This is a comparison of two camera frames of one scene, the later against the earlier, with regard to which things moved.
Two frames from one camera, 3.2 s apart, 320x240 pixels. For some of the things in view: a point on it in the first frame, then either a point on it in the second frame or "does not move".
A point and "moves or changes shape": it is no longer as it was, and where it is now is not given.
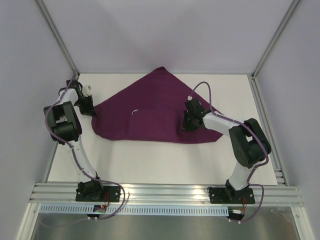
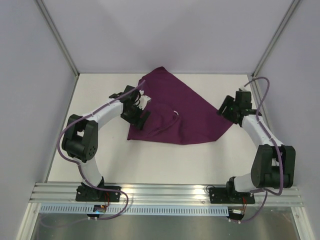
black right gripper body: x=187 y=122 to x=225 y=108
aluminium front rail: x=163 y=195 does not move
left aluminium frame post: x=58 y=36 does not move
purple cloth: x=150 y=109 moves or changes shape
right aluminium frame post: x=294 y=4 does not move
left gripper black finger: x=93 y=113 to x=143 y=117
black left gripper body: x=85 y=103 to x=132 y=117
